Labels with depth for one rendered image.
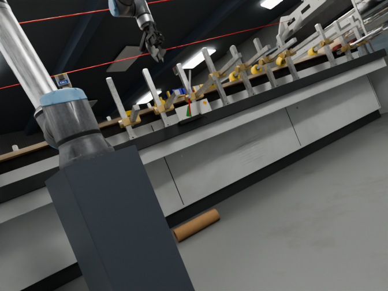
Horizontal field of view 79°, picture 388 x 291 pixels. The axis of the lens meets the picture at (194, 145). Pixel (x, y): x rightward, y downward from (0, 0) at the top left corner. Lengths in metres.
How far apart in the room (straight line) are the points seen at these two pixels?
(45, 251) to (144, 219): 1.11
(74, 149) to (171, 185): 1.08
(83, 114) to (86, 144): 0.11
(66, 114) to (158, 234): 0.51
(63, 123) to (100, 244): 0.40
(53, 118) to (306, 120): 2.19
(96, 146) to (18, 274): 1.24
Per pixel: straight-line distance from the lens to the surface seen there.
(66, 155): 0.87
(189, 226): 1.52
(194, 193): 1.87
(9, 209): 1.66
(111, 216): 0.79
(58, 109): 0.89
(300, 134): 2.47
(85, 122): 0.88
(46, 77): 1.15
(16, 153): 1.81
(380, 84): 3.59
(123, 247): 0.81
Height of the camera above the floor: 0.52
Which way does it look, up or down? level
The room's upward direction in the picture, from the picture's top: 22 degrees counter-clockwise
